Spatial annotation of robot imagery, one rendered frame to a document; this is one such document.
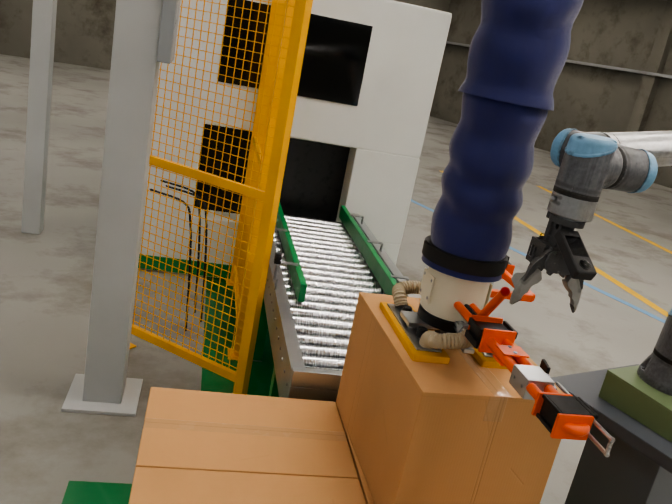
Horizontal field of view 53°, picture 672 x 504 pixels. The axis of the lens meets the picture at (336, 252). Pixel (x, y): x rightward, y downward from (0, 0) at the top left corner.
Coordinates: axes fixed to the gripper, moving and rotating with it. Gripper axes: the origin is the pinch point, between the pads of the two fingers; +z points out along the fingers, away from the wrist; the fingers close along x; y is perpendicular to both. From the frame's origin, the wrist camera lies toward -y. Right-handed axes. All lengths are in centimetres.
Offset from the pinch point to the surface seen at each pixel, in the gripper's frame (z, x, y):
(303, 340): 68, 20, 117
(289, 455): 68, 36, 40
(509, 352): 12.3, 2.1, 4.2
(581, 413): 11.3, 0.0, -21.5
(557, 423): 13.1, 5.0, -22.6
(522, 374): 12.4, 3.8, -5.7
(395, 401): 37.7, 17.0, 23.0
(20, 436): 124, 121, 122
